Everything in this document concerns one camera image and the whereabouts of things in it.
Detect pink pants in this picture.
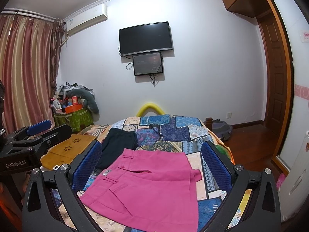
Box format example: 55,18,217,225
80,149,202,231

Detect green storage bag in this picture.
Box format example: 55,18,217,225
53,108,93,133

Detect orange box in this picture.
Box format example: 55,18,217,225
65,104,83,114

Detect white cabinet door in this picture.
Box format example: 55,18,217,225
278,131,309,222

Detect pink slipper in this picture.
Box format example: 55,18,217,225
276,173,286,190

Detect grey plush pillow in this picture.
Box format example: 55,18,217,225
66,89,99,115

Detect dark navy pants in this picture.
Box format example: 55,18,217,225
95,128,138,170

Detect striped red gold curtain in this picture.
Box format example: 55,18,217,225
1,15,65,133

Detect orange fleece blanket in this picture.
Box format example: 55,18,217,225
206,128,235,164

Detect grey backpack on floor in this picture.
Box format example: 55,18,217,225
212,119,233,141

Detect blue patchwork bedspread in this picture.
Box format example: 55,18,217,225
51,113,253,232

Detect yellow foam tube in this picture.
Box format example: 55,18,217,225
136,103,165,117

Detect brown wooden door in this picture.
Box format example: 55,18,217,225
257,9,291,136

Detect white air conditioner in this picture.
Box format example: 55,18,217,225
65,4,107,36

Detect wooden bed post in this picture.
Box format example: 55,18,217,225
204,117,213,131

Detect small black wall monitor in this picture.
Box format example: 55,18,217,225
132,52,163,76

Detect wall mounted black television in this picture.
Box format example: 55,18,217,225
118,21,173,57

